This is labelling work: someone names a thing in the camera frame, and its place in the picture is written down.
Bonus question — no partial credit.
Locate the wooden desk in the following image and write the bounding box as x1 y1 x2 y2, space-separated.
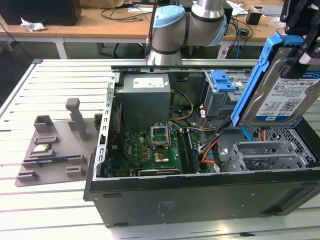
0 0 320 49

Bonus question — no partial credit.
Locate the yellow wire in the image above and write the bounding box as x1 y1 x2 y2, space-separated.
171 89 195 122

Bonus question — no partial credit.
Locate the black speaker box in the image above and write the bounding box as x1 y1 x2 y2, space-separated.
224 8 234 35

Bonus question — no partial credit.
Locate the metal socket cover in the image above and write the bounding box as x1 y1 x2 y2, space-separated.
149 123 171 149

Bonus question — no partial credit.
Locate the grey power supply unit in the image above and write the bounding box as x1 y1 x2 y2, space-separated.
115 73 172 132

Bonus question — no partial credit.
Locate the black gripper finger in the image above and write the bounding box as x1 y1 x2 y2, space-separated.
279 0 295 35
289 31 320 79

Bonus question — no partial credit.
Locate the black PC case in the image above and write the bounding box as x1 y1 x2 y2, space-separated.
83 65 320 228

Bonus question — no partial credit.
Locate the installed RAM stick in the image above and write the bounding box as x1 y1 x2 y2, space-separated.
187 129 201 172

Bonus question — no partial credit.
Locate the blue desk cable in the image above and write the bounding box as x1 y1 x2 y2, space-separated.
236 29 245 60

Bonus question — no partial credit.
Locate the hard disk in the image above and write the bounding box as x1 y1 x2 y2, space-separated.
231 31 320 130

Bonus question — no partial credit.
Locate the grey flat tray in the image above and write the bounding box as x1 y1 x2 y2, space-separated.
261 5 285 17

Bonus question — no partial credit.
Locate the clear plastic bag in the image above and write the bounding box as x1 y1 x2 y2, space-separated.
271 16 286 29

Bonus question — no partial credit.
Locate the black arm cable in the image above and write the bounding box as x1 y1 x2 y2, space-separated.
144 0 161 60

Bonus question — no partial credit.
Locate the black cable bundle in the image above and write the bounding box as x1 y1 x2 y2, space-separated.
197 116 235 154

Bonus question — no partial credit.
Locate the green motherboard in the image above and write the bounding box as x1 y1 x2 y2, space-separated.
107 129 201 176

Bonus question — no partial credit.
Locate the black computer tower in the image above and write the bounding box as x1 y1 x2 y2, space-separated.
0 0 82 27

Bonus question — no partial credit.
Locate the black RAM slot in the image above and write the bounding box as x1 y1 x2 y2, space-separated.
176 128 196 175

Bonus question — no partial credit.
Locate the blue plastic drive carrier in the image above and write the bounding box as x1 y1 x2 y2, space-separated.
210 71 237 93

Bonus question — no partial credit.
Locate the grey parts rack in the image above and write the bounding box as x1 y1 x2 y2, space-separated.
14 97 103 187

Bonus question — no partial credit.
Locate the crumpled white paper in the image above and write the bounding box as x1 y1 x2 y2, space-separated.
20 17 47 33

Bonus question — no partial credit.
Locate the orange data wire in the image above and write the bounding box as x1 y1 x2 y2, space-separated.
201 138 221 165

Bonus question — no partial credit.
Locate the blue data wire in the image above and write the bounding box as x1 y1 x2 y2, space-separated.
243 126 255 142

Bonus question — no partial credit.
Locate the silver drive cage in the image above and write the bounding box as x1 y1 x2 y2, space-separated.
201 71 251 120

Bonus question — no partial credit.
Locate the black graphics card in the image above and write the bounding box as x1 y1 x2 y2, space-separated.
137 167 182 177

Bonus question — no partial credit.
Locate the silver CPU chip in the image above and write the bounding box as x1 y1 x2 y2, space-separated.
32 143 50 154

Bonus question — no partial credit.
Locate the CPU socket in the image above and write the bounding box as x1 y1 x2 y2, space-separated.
152 148 172 164

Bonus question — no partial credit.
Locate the black coiled cable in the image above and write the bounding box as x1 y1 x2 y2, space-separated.
100 6 152 24

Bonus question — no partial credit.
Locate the silver disk bay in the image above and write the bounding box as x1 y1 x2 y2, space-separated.
223 141 311 173

